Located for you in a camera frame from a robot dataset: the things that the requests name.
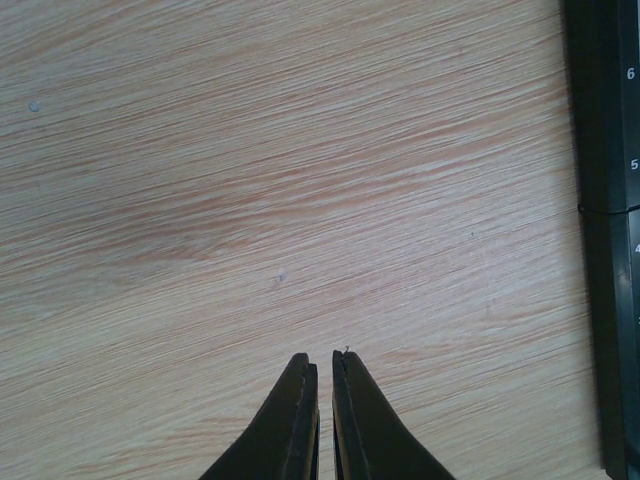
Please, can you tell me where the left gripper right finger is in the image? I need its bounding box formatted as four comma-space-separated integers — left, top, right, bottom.
332, 350, 454, 480

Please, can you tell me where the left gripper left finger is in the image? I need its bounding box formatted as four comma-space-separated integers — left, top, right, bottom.
201, 353, 319, 480

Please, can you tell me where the folding chess board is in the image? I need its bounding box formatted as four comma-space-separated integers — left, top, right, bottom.
562, 1, 639, 479

